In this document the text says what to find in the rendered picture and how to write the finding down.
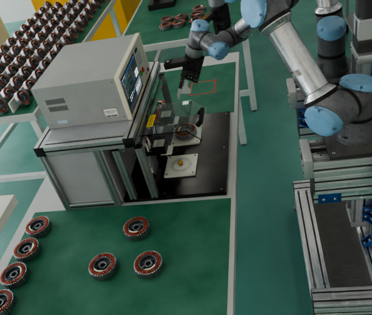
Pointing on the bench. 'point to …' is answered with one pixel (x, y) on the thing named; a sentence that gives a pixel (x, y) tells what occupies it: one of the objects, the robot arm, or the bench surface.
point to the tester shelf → (99, 129)
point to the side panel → (81, 180)
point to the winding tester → (90, 82)
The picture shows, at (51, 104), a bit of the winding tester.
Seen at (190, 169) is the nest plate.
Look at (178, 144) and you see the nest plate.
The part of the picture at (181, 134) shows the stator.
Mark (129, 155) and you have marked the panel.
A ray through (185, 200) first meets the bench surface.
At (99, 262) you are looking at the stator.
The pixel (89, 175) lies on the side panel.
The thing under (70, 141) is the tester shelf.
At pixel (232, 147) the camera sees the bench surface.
